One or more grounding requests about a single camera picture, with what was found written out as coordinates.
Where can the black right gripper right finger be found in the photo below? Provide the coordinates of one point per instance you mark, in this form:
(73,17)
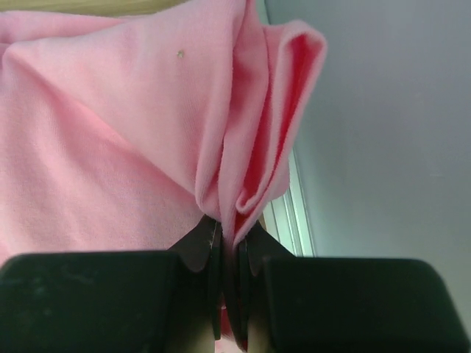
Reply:
(278,302)

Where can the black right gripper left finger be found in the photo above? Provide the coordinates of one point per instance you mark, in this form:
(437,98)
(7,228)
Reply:
(145,301)

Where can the pink t shirt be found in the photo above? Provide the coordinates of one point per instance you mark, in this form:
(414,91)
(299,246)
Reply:
(121,133)

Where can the aluminium frame post right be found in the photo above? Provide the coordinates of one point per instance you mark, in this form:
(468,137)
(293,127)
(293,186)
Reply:
(286,217)

